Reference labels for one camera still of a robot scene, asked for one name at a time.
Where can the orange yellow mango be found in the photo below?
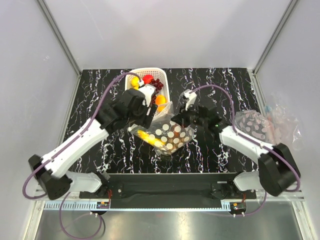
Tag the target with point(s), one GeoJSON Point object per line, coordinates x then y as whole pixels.
{"type": "Point", "coordinates": [160, 101]}

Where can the pile of spare zip bags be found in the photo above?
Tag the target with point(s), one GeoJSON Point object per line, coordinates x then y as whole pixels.
{"type": "Point", "coordinates": [277, 125]}

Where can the purple red grape bunch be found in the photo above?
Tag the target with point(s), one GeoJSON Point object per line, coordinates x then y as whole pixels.
{"type": "Point", "coordinates": [158, 87]}

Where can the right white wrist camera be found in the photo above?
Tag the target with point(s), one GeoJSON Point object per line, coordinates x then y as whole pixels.
{"type": "Point", "coordinates": [189, 97]}

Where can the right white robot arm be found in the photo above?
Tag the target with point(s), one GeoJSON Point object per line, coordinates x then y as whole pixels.
{"type": "Point", "coordinates": [277, 169]}

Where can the right connector block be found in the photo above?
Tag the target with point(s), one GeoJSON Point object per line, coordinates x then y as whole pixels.
{"type": "Point", "coordinates": [239, 206]}

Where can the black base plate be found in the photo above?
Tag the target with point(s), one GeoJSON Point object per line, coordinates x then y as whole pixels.
{"type": "Point", "coordinates": [169, 190]}

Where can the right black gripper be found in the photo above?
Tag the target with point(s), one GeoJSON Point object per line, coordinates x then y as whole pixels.
{"type": "Point", "coordinates": [181, 117]}

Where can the connector block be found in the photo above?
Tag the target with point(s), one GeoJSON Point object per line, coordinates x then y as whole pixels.
{"type": "Point", "coordinates": [239, 206]}
{"type": "Point", "coordinates": [103, 205]}

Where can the white plastic basket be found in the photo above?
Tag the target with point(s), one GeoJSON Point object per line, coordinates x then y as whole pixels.
{"type": "Point", "coordinates": [157, 73]}

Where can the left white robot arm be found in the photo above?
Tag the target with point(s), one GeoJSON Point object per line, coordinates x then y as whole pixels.
{"type": "Point", "coordinates": [51, 170]}

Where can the yellow banana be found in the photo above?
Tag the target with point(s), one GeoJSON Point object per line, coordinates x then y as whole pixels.
{"type": "Point", "coordinates": [150, 139]}

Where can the clear dotted zip bag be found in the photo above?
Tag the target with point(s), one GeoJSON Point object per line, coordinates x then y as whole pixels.
{"type": "Point", "coordinates": [158, 126]}

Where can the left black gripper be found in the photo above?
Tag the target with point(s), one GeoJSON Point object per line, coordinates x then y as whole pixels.
{"type": "Point", "coordinates": [146, 120]}

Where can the red strawberry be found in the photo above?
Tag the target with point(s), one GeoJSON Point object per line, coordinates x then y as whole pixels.
{"type": "Point", "coordinates": [148, 78]}

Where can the upper yellow lemon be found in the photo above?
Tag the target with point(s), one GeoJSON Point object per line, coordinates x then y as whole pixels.
{"type": "Point", "coordinates": [135, 82]}

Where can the left connector block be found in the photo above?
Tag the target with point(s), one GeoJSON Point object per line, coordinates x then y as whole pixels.
{"type": "Point", "coordinates": [103, 205]}

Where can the aluminium frame rail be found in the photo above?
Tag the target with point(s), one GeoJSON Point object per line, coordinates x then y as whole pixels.
{"type": "Point", "coordinates": [153, 191]}

